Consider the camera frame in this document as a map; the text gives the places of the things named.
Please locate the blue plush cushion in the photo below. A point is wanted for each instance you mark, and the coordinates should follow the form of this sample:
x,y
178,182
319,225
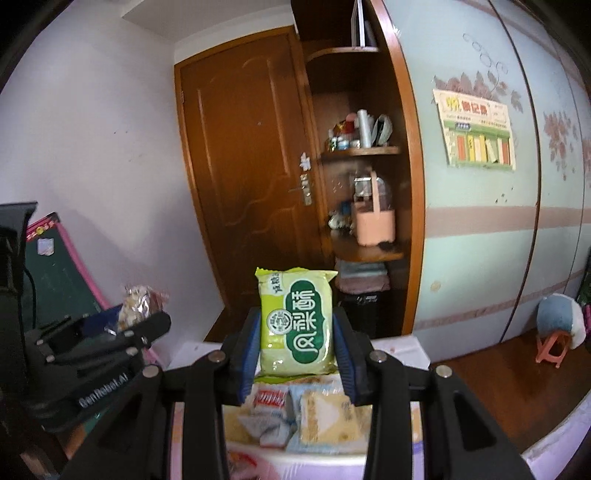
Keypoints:
x,y
561,314

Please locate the pink printed tablecloth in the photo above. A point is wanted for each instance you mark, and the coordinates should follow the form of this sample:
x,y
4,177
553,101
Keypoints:
x,y
406,350

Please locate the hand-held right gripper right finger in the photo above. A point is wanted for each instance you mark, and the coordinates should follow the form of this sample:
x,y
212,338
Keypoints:
x,y
345,364

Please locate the pink plastic basket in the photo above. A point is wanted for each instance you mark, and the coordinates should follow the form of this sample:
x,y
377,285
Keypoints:
x,y
375,221

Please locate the clear packet of crunchy snack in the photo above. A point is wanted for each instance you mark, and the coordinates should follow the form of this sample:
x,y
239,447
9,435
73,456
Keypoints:
x,y
138,302

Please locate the brown wooden door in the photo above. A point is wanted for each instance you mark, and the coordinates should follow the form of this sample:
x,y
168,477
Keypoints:
x,y
244,161

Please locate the black bin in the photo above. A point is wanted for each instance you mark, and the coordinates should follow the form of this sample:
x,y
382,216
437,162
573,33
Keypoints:
x,y
362,314

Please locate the green chalkboard with pink frame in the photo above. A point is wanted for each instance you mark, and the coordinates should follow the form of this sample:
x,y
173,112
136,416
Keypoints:
x,y
55,277

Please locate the pale green flowered wardrobe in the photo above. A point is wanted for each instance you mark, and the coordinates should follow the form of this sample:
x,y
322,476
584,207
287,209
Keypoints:
x,y
471,258

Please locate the green snack packet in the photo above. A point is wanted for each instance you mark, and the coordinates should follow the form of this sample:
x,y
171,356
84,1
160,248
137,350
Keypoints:
x,y
298,323

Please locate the folded cloth stack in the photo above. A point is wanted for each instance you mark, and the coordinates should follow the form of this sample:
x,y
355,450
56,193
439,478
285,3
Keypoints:
x,y
362,277

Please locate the wooden corner shelf unit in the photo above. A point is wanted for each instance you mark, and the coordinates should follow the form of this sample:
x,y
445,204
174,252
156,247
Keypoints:
x,y
406,138

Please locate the blue white cracker packet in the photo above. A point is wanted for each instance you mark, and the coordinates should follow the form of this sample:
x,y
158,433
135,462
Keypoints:
x,y
330,420

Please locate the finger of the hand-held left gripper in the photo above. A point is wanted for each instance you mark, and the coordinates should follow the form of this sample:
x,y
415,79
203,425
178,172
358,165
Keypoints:
x,y
78,327
143,330

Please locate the white framed board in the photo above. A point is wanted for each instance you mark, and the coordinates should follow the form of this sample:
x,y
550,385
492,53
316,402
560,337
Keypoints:
x,y
360,23

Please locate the pink plastic stool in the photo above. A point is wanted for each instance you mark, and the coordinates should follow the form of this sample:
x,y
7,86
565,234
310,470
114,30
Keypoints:
x,y
551,350

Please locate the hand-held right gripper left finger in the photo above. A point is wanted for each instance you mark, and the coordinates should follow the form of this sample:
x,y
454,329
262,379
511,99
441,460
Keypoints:
x,y
247,364

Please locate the wall poster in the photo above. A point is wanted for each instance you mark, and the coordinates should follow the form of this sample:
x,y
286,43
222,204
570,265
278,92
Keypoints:
x,y
475,129

